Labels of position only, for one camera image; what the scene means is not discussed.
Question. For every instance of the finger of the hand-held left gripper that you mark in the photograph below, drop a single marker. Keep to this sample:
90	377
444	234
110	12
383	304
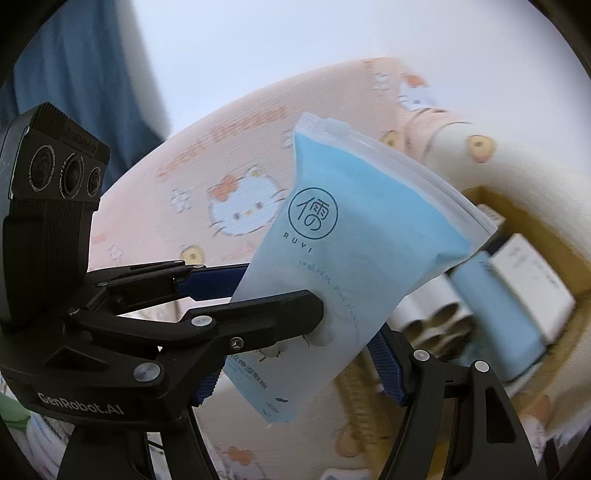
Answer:
258	314
207	281

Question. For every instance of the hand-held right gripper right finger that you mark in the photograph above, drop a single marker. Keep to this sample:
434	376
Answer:
388	369

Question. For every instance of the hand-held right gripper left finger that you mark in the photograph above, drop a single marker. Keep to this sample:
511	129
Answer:
207	390

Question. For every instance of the light blue pouch packet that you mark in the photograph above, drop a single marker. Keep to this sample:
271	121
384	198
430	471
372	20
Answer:
360	221

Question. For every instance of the cardboard box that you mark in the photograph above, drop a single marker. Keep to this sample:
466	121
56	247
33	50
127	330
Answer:
531	217

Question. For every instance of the white paper tube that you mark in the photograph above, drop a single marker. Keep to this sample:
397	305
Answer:
434	344
441	300
413	318
461	318

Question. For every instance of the light blue box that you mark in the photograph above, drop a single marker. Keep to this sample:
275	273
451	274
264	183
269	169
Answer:
498	318

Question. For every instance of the pink printed blanket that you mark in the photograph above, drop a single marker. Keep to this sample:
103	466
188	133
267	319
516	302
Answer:
258	138

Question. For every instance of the green cloth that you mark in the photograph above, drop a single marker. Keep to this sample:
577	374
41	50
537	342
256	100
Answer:
11	408

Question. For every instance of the white box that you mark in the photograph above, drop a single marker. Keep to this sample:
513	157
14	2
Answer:
531	277

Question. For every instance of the blue curtain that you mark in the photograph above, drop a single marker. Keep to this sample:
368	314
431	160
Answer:
83	69

